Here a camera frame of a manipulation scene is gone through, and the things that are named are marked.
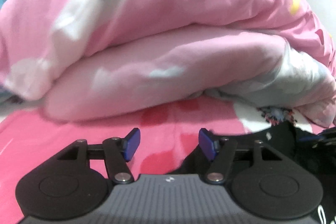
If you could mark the pink floral bed sheet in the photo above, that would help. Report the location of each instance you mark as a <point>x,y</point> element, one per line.
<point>78,132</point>

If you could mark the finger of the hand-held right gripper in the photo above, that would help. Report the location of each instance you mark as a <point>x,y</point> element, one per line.
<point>309,138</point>

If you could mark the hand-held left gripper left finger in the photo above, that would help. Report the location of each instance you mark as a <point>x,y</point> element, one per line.
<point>131,144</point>

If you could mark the black garment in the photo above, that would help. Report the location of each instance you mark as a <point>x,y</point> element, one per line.
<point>302,161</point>

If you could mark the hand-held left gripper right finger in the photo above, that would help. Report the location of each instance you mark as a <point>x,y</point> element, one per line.
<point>207,142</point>

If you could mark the pink and blue printed quilt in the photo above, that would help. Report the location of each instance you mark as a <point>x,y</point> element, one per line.
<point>168,29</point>

